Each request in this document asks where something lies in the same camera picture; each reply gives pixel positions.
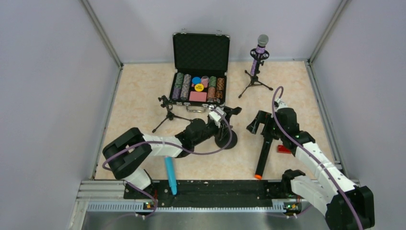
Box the round base clamp stand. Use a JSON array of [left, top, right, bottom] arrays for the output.
[[214, 106, 242, 150]]

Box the shock mount tripod stand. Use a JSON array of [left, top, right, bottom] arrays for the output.
[[238, 45, 273, 98]]

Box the purple glitter microphone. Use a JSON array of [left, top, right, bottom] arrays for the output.
[[250, 34, 269, 76]]

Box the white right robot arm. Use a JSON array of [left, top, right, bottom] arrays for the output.
[[247, 108, 375, 230]]

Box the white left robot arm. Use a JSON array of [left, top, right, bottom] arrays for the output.
[[102, 118, 238, 190]]

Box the small black tripod stand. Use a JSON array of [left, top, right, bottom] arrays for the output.
[[152, 95, 192, 133]]

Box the black microphone orange end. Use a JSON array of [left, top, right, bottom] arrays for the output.
[[254, 138, 273, 180]]

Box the red lego brick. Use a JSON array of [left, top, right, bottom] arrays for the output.
[[277, 145, 292, 154]]

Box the pink playing card deck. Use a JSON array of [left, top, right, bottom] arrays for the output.
[[189, 91, 207, 102]]

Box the pink poker chip stack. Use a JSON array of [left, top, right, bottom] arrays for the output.
[[206, 86, 216, 102]]

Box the yellow big blind button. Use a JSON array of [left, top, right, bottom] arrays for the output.
[[194, 83, 204, 92]]

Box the green poker chip stack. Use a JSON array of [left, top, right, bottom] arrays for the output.
[[208, 76, 217, 88]]

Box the orange black chip stack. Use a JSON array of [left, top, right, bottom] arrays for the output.
[[216, 78, 225, 92]]

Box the blue dealer button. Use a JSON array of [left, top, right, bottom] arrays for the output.
[[192, 77, 202, 85]]

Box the purple poker chip stack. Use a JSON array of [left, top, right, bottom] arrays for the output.
[[172, 88, 181, 100]]

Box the teal microphone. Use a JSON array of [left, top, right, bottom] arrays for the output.
[[165, 157, 178, 196]]

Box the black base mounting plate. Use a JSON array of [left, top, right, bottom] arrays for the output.
[[124, 180, 306, 211]]

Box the black poker chip case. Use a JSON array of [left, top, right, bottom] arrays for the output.
[[169, 32, 230, 113]]

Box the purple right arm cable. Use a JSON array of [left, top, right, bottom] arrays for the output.
[[271, 86, 364, 230]]

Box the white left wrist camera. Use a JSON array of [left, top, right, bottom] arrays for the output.
[[209, 107, 226, 128]]

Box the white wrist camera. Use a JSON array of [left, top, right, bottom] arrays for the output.
[[274, 98, 288, 112], [209, 107, 226, 128]]

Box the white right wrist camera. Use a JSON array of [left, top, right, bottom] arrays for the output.
[[274, 98, 288, 112]]

